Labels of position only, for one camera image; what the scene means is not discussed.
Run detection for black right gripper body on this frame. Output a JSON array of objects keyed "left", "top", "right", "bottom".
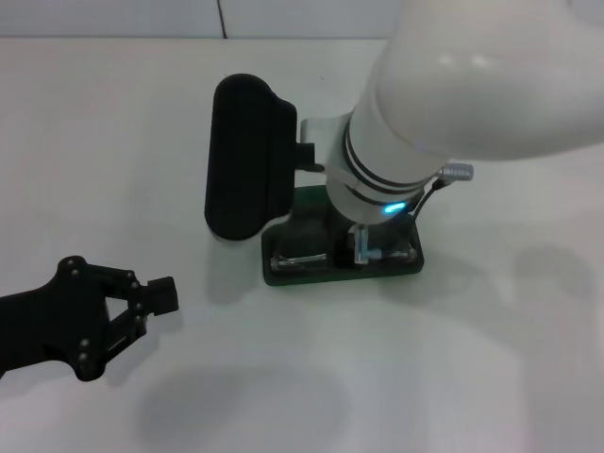
[{"left": 328, "top": 210, "right": 360, "bottom": 270}]

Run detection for silver right gripper connector stub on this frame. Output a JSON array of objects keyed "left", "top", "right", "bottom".
[{"left": 347, "top": 224, "right": 381, "bottom": 265}]

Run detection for grey right gripper cable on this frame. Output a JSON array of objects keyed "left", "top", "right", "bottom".
[{"left": 405, "top": 162, "right": 476, "bottom": 237}]

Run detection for silver right camera bracket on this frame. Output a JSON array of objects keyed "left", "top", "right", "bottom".
[{"left": 299, "top": 116, "right": 360, "bottom": 190}]

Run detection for green glasses case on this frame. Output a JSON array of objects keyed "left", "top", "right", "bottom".
[{"left": 261, "top": 184, "right": 426, "bottom": 287}]

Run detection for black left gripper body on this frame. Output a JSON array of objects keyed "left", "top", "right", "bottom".
[{"left": 0, "top": 255, "right": 110, "bottom": 381}]

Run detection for clear plastic glasses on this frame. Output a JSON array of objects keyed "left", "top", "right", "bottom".
[{"left": 269, "top": 235, "right": 419, "bottom": 273}]

